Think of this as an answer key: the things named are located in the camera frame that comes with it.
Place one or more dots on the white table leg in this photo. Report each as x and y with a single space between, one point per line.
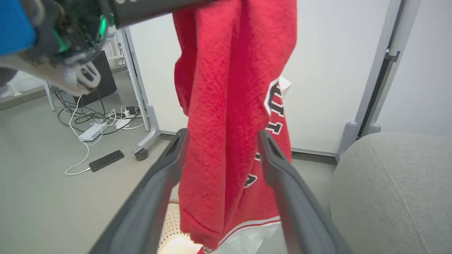
50 97

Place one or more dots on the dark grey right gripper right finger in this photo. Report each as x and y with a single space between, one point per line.
300 211

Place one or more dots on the grey fabric sofa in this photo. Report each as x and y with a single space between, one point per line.
395 194

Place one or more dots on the black box cabinet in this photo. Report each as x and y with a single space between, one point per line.
102 77

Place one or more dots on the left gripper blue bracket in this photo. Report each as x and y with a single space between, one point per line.
70 28

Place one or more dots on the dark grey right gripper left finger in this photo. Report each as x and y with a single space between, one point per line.
141 211

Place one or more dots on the black smartphone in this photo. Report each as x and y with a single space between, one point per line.
106 160

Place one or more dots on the red white sports jersey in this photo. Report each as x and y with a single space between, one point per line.
226 106

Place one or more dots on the cream perforated laundry basket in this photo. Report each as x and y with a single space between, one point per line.
173 225

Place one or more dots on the white power strip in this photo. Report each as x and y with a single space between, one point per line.
92 132

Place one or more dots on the white partition panel grey frame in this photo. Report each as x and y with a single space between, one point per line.
423 70
325 70

